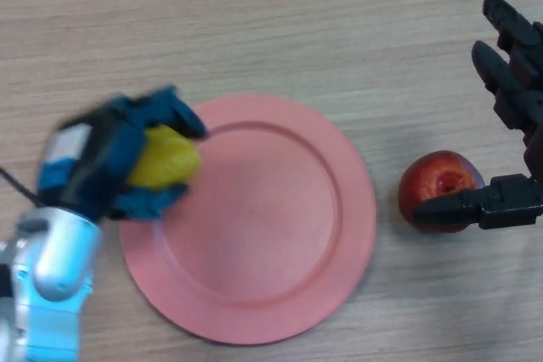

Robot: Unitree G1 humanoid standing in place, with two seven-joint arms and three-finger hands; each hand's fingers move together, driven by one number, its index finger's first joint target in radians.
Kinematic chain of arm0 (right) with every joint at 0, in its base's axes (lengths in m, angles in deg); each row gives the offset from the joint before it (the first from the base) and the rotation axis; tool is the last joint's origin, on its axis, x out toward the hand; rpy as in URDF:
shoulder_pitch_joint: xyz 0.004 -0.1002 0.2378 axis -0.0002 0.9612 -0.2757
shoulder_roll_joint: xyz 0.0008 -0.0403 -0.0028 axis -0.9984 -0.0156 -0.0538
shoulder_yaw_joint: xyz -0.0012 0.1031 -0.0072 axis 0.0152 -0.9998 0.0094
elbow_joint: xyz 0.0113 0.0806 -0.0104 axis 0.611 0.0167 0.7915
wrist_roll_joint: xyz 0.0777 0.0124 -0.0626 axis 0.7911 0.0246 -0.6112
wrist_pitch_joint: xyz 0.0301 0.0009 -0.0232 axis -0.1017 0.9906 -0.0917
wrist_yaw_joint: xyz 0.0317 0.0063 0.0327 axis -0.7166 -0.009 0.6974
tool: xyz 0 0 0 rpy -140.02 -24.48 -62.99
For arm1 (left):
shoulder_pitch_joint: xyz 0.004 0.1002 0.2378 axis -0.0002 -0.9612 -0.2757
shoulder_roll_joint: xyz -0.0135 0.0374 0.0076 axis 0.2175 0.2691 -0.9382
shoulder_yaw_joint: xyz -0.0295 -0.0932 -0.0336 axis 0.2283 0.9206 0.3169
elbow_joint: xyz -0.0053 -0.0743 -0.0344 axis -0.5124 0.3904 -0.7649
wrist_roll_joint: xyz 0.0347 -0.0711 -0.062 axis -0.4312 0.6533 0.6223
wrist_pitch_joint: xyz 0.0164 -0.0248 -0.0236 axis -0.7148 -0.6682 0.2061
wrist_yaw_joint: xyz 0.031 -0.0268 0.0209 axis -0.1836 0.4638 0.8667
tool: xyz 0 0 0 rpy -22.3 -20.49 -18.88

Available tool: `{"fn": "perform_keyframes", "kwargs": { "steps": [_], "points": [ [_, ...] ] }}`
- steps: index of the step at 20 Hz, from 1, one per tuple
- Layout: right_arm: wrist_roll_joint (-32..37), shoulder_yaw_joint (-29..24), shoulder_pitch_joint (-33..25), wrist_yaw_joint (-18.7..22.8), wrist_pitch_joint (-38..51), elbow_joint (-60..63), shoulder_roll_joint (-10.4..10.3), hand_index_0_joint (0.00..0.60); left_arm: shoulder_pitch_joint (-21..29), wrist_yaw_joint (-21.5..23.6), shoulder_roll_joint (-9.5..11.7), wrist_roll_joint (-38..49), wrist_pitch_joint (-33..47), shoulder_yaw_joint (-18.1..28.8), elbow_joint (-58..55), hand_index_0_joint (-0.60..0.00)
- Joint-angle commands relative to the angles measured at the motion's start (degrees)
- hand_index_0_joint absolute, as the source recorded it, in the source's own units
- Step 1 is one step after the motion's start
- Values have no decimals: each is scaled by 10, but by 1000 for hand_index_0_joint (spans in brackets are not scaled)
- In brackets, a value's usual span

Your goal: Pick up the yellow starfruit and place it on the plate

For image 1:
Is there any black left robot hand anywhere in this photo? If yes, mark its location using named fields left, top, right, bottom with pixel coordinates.
left=36, top=85, right=209, bottom=224

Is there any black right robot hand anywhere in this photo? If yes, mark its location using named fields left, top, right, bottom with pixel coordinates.
left=411, top=0, right=543, bottom=231

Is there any yellow starfruit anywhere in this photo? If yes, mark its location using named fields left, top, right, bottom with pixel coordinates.
left=126, top=123, right=203, bottom=189

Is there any pink round plate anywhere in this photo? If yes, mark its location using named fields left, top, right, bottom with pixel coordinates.
left=120, top=93, right=378, bottom=345

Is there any red apple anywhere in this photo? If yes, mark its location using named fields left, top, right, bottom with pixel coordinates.
left=397, top=149, right=484, bottom=234

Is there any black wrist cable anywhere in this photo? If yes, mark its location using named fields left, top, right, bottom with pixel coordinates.
left=0, top=166, right=43, bottom=207

